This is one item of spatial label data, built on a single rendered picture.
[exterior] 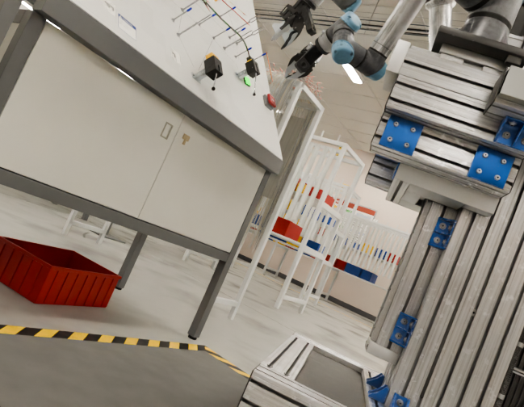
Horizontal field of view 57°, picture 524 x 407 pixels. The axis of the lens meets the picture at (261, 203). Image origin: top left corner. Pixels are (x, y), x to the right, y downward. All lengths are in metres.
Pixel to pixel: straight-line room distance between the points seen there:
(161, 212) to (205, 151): 0.28
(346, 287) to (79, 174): 9.06
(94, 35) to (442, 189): 1.03
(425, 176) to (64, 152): 1.01
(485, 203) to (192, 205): 1.02
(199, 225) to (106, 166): 0.50
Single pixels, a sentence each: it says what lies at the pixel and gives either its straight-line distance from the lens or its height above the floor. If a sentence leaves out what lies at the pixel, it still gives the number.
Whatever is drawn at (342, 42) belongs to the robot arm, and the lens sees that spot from 1.74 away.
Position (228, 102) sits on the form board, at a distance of 1.91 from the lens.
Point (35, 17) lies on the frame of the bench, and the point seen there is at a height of 0.79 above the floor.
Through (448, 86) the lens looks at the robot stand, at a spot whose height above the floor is 1.03.
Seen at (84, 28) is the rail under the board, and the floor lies 0.83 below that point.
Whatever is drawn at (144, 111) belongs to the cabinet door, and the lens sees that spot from 1.63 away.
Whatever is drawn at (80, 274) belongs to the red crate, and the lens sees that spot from 1.91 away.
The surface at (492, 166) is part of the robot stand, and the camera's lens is 1.32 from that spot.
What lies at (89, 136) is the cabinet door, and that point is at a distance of 1.53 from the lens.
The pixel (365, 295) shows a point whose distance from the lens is 10.17.
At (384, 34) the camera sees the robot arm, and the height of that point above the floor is 1.32.
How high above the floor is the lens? 0.49
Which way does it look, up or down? 5 degrees up
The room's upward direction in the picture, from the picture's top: 24 degrees clockwise
